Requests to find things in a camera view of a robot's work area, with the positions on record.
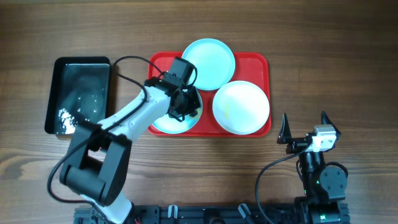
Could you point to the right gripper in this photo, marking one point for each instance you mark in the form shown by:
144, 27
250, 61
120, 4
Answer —
285, 138

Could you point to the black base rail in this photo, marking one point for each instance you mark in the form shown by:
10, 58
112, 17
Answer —
244, 213

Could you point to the yellow green sponge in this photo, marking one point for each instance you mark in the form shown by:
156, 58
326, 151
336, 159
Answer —
193, 114

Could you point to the white plate right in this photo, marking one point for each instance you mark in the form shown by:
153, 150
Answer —
241, 107

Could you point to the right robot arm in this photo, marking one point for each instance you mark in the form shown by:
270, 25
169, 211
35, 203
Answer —
324, 183

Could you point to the teal plate top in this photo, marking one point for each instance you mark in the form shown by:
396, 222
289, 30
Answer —
214, 61

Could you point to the teal plate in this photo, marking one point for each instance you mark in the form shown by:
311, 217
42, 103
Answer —
214, 61
169, 125

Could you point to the black water tray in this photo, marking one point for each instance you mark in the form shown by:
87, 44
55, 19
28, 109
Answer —
79, 92

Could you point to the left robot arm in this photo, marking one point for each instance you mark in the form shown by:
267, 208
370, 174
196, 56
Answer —
95, 166

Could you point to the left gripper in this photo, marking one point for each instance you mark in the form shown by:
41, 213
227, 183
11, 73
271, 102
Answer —
193, 103

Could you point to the red plastic tray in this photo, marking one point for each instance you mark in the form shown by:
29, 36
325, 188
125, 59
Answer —
250, 66

